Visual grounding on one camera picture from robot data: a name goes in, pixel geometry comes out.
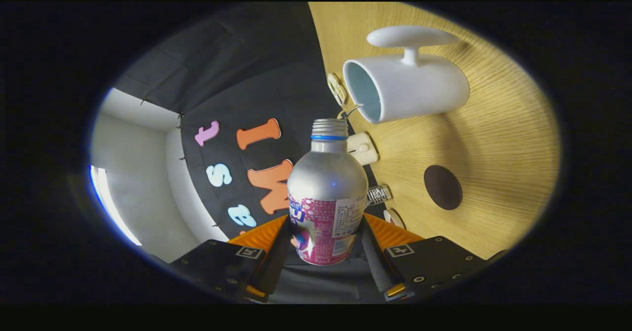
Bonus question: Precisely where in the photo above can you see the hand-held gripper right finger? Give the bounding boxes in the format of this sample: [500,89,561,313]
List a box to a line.
[359,213,489,302]

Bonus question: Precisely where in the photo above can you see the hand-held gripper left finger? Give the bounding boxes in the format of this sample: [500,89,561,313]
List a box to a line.
[170,215,293,303]

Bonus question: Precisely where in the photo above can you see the silver bottle with pink label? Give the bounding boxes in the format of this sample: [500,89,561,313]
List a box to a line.
[287,119,369,266]

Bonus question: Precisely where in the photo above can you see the dark brown round coaster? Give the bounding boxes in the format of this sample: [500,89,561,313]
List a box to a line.
[424,165,463,210]

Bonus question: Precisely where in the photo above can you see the white cup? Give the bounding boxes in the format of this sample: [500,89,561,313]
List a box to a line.
[343,25,471,124]

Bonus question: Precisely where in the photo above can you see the white round plate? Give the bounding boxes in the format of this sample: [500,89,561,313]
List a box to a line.
[384,209,406,229]

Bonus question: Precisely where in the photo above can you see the metal mesh holder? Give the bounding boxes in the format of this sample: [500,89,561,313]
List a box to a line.
[367,185,394,206]

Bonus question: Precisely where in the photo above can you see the white toaster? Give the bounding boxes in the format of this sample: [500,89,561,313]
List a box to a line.
[347,132,379,166]

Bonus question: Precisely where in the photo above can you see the wooden table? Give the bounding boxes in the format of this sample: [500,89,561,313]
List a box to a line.
[309,2,561,260]

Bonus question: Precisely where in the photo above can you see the ceiling light strip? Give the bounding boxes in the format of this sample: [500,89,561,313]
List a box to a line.
[90,165,143,247]

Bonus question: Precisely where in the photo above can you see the white divided condiment tray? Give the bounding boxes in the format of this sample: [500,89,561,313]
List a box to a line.
[327,73,347,107]

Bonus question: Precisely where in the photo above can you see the black backdrop cloth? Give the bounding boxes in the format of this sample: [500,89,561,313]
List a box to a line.
[114,2,395,304]

